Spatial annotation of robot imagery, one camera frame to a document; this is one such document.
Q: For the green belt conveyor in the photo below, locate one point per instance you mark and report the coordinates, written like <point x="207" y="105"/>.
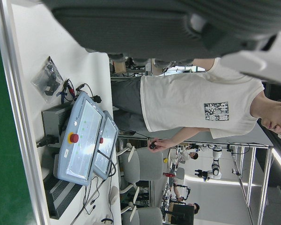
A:
<point x="4" y="140"/>

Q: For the aluminium frame rack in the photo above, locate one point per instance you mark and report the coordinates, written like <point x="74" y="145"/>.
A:
<point x="267" y="178"/>

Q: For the background person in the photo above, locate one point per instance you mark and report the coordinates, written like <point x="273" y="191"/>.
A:
<point x="196" y="208"/>
<point x="189" y="155"/>

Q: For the white humanoid robot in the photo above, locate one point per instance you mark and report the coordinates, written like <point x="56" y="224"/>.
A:
<point x="215" y="164"/>

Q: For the small cardboard box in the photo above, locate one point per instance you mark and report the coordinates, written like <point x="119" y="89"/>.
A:
<point x="120" y="67"/>

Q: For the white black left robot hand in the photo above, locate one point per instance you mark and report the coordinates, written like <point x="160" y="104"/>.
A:
<point x="140" y="28"/>

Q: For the black monitor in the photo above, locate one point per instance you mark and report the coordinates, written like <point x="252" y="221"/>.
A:
<point x="182" y="214"/>

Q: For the black finned metal box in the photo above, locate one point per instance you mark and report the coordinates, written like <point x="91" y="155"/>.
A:
<point x="61" y="194"/>

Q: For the grey white office chair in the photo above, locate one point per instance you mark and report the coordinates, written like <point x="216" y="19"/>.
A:
<point x="147" y="164"/>
<point x="150" y="216"/>

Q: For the clear bag with black parts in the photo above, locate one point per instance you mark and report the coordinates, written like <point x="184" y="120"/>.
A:
<point x="48" y="79"/>

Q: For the grey blue teach pendant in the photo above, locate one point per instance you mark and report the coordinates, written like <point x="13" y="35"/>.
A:
<point x="108" y="140"/>
<point x="84" y="140"/>

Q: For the red black clip leads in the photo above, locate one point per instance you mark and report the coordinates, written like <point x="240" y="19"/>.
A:
<point x="69" y="90"/>

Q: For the small black remote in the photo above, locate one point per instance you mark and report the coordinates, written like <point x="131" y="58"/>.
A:
<point x="153" y="145"/>

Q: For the white computer mouse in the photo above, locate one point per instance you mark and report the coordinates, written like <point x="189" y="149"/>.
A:
<point x="114" y="195"/>

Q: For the black power plug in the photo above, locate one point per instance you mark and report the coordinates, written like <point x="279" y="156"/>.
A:
<point x="49" y="140"/>

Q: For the person in white t-shirt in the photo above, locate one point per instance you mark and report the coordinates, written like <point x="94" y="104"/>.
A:
<point x="189" y="105"/>

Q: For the grey metal box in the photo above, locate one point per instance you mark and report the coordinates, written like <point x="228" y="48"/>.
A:
<point x="51" y="119"/>

